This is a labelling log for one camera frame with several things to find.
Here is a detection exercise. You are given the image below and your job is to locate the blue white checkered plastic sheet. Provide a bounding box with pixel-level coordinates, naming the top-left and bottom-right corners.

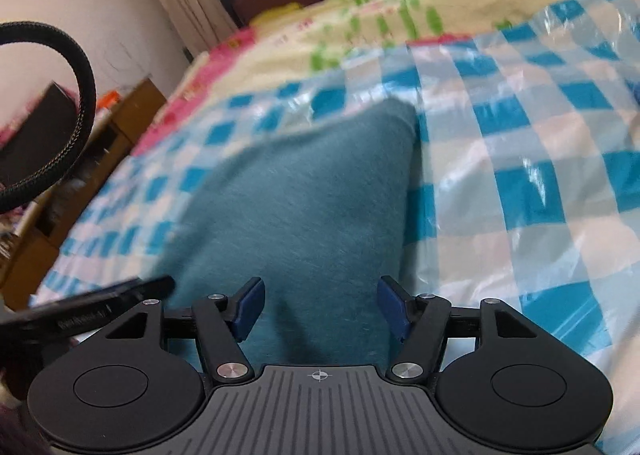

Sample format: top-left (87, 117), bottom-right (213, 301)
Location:
top-left (30, 0), bottom-right (640, 455)

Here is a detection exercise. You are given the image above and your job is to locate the teal knit sweater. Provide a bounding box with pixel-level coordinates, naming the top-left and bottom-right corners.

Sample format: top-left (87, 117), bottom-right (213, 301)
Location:
top-left (150, 97), bottom-right (421, 371)

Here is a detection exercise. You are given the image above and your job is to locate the black box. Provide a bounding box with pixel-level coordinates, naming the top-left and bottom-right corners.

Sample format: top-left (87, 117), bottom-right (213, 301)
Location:
top-left (0, 81), bottom-right (77, 176)

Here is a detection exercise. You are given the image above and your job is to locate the wooden cabinet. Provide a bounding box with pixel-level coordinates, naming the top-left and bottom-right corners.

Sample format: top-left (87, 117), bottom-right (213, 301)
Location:
top-left (0, 77), bottom-right (169, 312)

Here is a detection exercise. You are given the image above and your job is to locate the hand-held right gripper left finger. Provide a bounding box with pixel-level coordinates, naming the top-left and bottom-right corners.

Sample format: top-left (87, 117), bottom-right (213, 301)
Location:
top-left (102, 277), bottom-right (266, 383)

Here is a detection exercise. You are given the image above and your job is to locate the floral printed blanket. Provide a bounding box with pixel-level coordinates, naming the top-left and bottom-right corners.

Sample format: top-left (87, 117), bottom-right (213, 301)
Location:
top-left (132, 0), bottom-right (640, 156)

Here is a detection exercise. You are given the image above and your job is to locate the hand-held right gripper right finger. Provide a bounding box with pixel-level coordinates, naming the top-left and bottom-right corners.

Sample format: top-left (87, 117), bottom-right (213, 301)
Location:
top-left (377, 276), bottom-right (539, 382)

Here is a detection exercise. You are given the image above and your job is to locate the black braided cable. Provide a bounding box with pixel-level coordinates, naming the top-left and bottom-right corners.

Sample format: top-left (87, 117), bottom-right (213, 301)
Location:
top-left (0, 22), bottom-right (97, 214)

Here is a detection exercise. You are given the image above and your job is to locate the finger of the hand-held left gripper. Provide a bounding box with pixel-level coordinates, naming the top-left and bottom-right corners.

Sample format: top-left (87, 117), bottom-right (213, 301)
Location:
top-left (117, 275), bottom-right (176, 306)

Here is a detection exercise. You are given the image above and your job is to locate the purple patterned garment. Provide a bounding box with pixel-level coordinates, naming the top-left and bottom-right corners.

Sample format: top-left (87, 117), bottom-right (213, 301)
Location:
top-left (0, 397), bottom-right (48, 455)

